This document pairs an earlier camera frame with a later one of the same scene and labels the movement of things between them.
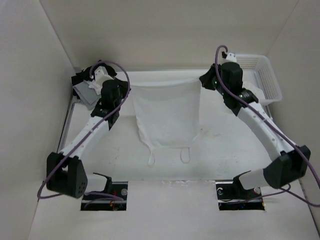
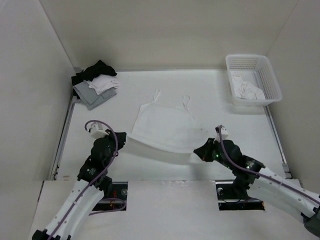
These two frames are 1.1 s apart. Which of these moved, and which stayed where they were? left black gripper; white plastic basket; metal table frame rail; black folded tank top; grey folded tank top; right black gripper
Moved: right black gripper; left black gripper
Stayed: white plastic basket; grey folded tank top; black folded tank top; metal table frame rail
